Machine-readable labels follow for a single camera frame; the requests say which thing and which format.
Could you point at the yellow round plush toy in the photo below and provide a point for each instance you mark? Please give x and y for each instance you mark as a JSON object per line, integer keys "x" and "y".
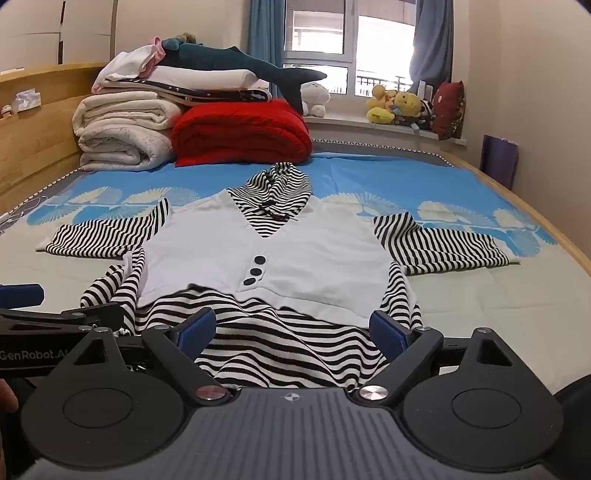
{"x": 407, "y": 105}

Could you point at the window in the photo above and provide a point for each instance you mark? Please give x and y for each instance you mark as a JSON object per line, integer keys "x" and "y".
{"x": 323, "y": 32}

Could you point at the black white striped hooded top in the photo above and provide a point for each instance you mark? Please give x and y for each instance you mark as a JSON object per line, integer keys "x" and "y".
{"x": 277, "y": 258}

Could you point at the dark red cushion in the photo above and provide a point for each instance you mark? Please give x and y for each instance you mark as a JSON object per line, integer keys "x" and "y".
{"x": 448, "y": 110}

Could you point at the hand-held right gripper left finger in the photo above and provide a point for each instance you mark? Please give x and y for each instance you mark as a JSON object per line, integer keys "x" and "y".
{"x": 197, "y": 328}

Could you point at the wooden headboard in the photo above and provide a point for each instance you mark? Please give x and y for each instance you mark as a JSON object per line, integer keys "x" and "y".
{"x": 41, "y": 143}

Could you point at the white and pink folded cloth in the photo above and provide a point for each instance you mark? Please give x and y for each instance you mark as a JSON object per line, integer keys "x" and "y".
{"x": 124, "y": 64}

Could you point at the white plush toy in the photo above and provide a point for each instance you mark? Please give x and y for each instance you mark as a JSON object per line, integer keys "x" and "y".
{"x": 316, "y": 97}

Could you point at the blue curtain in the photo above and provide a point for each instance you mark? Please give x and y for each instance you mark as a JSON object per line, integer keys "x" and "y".
{"x": 431, "y": 41}
{"x": 265, "y": 37}

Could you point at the white pillow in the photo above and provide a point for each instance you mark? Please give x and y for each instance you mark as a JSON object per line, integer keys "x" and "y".
{"x": 198, "y": 76}

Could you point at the white windowsill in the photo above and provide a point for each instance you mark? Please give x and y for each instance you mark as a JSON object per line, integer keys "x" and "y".
{"x": 351, "y": 129}

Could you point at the person's left hand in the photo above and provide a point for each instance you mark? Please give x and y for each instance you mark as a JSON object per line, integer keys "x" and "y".
{"x": 7, "y": 398}

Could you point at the white wardrobe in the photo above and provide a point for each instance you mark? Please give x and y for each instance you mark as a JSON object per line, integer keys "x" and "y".
{"x": 83, "y": 27}

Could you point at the purple paper bag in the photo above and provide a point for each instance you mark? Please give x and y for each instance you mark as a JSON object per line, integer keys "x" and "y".
{"x": 498, "y": 161}

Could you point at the tissue box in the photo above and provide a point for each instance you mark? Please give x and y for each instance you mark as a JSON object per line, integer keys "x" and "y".
{"x": 27, "y": 100}

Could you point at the wooden bed frame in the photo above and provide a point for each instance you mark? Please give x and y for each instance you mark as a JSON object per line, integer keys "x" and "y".
{"x": 531, "y": 221}

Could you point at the yellow duck plush toy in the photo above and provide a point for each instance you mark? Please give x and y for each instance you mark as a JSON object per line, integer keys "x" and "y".
{"x": 379, "y": 108}

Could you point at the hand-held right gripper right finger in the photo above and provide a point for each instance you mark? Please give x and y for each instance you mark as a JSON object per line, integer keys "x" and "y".
{"x": 384, "y": 330}

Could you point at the red folded blanket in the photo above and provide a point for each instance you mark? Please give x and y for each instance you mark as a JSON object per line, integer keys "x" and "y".
{"x": 240, "y": 134}

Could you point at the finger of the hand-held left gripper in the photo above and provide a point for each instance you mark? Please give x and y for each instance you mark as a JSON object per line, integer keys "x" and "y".
{"x": 21, "y": 294}
{"x": 69, "y": 317}

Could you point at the white rolled quilt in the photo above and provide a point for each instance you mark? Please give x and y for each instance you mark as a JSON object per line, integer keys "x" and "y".
{"x": 120, "y": 129}

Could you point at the dark patterned folded blanket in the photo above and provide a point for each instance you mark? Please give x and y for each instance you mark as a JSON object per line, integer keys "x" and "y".
{"x": 221, "y": 95}

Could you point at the teal shark plush toy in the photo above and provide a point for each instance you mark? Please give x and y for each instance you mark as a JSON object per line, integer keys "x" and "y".
{"x": 217, "y": 57}

